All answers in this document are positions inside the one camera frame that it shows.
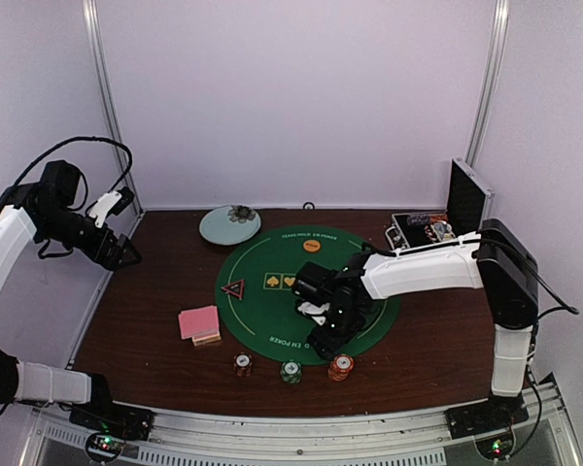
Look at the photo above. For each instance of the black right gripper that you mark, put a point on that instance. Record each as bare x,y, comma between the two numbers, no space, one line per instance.
325,347

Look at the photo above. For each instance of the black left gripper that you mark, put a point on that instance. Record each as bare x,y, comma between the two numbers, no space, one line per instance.
110,260

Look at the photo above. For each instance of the red poker chip stack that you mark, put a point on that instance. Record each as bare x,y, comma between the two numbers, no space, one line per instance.
340,367

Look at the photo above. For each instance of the orange big blind button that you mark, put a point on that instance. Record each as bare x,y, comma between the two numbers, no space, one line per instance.
312,246

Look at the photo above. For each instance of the black triangular dealer button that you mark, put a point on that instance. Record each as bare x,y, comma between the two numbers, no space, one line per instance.
235,289

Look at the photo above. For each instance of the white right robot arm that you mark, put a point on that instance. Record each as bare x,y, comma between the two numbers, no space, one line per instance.
491,259

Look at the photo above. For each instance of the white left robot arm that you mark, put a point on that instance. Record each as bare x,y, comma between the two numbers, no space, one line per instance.
41,213

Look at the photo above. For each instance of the green poker chip stack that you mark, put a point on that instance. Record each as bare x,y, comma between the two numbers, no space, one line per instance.
291,372

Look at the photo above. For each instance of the brown poker chip stack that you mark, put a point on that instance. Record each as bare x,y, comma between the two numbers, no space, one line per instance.
242,365

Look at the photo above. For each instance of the round green poker mat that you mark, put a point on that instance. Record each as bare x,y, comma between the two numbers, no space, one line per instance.
272,291

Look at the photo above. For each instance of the red-backed playing card deck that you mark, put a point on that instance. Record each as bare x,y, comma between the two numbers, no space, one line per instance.
199,323

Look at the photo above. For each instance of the light blue flower plate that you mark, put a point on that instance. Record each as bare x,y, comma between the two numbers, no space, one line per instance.
230,225

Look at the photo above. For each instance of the playing card box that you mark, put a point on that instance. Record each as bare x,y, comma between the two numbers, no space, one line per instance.
206,339

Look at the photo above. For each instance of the aluminium poker case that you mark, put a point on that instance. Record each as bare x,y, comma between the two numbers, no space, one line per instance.
469,203

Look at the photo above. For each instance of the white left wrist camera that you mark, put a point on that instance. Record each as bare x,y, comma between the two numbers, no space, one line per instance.
111,203

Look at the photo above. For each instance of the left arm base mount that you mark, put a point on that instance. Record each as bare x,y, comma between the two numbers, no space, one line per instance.
103,414

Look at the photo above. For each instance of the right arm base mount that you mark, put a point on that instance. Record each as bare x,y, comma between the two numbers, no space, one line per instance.
493,414

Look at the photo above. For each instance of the aluminium front rail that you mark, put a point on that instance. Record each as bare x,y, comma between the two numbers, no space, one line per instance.
420,437

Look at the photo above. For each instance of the left aluminium frame post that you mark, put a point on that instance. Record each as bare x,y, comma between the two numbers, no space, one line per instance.
93,31

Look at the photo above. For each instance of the aluminium frame post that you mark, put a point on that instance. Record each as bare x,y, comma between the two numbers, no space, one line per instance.
495,56
93,31

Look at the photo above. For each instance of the right aluminium frame post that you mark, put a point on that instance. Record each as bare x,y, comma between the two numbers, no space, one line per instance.
495,56

